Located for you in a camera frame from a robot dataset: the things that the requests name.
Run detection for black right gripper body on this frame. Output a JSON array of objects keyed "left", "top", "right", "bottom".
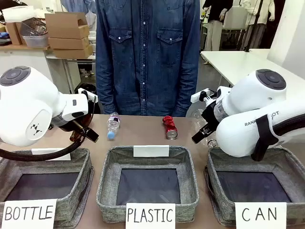
[{"left": 201, "top": 102, "right": 222, "bottom": 131}]

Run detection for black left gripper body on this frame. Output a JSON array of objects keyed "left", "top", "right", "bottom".
[{"left": 52, "top": 112, "right": 87, "bottom": 135}]

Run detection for clear capless plastic bottle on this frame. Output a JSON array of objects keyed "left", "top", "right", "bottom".
[{"left": 193, "top": 108, "right": 218, "bottom": 148}]

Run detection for brown glass bottle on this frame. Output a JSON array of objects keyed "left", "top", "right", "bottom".
[
  {"left": 80, "top": 114, "right": 94, "bottom": 127},
  {"left": 69, "top": 130, "right": 83, "bottom": 143}
]

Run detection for plastic bottle with blue cap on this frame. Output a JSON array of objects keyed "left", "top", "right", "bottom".
[{"left": 106, "top": 112, "right": 123, "bottom": 140}]

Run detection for crushed red can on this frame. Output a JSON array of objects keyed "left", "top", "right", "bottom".
[{"left": 162, "top": 115, "right": 179, "bottom": 140}]

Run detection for person left forearm denim sleeve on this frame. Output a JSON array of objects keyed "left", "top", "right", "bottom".
[{"left": 176, "top": 62, "right": 200, "bottom": 116}]

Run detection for person right forearm denim sleeve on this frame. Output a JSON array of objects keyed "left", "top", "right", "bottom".
[{"left": 95, "top": 62, "right": 117, "bottom": 113}]

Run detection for small bottle basket card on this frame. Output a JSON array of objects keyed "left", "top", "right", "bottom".
[{"left": 31, "top": 147, "right": 72, "bottom": 161}]

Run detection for grey fabric plastic basket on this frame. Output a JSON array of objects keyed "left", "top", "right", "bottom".
[{"left": 96, "top": 145, "right": 200, "bottom": 218}]

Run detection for grey fabric bottle basket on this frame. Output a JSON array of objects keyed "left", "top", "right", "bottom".
[{"left": 0, "top": 147, "right": 95, "bottom": 229}]

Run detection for grey fabric can basket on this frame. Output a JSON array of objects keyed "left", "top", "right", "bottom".
[{"left": 204, "top": 146, "right": 305, "bottom": 227}]

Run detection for small plastic basket card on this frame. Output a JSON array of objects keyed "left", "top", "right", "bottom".
[{"left": 133, "top": 145, "right": 170, "bottom": 158}]

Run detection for large white CAN label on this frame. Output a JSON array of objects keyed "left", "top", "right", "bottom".
[{"left": 234, "top": 202, "right": 287, "bottom": 229}]

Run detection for white table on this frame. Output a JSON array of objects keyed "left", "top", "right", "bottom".
[{"left": 200, "top": 49, "right": 305, "bottom": 87}]

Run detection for flat cardboard box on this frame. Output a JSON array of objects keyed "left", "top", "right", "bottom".
[
  {"left": 52, "top": 44, "right": 94, "bottom": 59},
  {"left": 48, "top": 35, "right": 90, "bottom": 50}
]

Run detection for person torso denim shirt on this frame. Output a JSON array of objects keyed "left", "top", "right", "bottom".
[{"left": 95, "top": 0, "right": 201, "bottom": 117}]

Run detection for mannequin black jacket beige trousers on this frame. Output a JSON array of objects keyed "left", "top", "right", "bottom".
[{"left": 202, "top": 0, "right": 234, "bottom": 52}]

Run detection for clear plastic storage container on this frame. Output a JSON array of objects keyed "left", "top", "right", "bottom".
[{"left": 20, "top": 17, "right": 50, "bottom": 48}]

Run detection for large white PLASTIC label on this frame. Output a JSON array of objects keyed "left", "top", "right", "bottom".
[{"left": 125, "top": 202, "right": 176, "bottom": 229}]

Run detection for large white BOTTLE label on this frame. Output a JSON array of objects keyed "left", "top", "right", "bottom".
[{"left": 0, "top": 198, "right": 58, "bottom": 229}]

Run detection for large open cardboard box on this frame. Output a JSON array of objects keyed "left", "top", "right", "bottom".
[{"left": 44, "top": 11, "right": 90, "bottom": 39}]

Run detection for mannequin white shirt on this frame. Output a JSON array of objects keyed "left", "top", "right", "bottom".
[{"left": 240, "top": 0, "right": 275, "bottom": 51}]

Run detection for small cardboard box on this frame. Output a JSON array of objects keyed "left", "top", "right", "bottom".
[{"left": 5, "top": 21, "right": 27, "bottom": 46}]

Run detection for white foam sheet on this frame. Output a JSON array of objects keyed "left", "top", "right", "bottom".
[{"left": 0, "top": 5, "right": 35, "bottom": 23}]

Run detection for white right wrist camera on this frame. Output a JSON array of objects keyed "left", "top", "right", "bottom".
[{"left": 190, "top": 88, "right": 217, "bottom": 104}]

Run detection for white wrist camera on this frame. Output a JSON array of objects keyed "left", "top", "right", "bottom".
[
  {"left": 190, "top": 88, "right": 217, "bottom": 104},
  {"left": 78, "top": 87, "right": 99, "bottom": 102}
]

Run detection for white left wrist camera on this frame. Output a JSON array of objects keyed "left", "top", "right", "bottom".
[{"left": 78, "top": 87, "right": 99, "bottom": 102}]

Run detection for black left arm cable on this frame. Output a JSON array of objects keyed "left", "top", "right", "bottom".
[{"left": 0, "top": 130, "right": 96, "bottom": 162}]

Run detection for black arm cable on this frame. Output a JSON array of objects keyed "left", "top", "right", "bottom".
[
  {"left": 0, "top": 130, "right": 96, "bottom": 162},
  {"left": 273, "top": 111, "right": 305, "bottom": 138}
]

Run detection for black right arm strap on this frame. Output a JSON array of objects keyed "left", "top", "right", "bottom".
[{"left": 250, "top": 114, "right": 278, "bottom": 162}]

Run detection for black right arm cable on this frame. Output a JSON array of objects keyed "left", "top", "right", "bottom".
[{"left": 273, "top": 111, "right": 305, "bottom": 138}]

